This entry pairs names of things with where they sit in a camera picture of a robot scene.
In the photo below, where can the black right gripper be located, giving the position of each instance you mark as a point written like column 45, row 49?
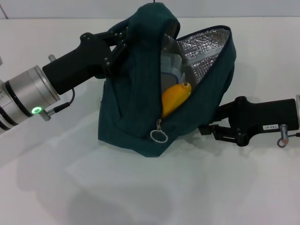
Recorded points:
column 257, row 117

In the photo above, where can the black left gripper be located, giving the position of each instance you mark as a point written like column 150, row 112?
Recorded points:
column 77, row 65

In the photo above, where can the yellow toy banana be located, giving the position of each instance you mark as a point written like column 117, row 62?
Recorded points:
column 174, row 98

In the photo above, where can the clear plastic lidded food container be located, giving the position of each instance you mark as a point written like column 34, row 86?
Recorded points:
column 171, row 68

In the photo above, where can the dark blue insulated lunch bag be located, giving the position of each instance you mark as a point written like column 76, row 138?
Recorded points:
column 140, row 105

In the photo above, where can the silver cylindrical plug stub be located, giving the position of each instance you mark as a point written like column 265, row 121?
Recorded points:
column 52, row 57

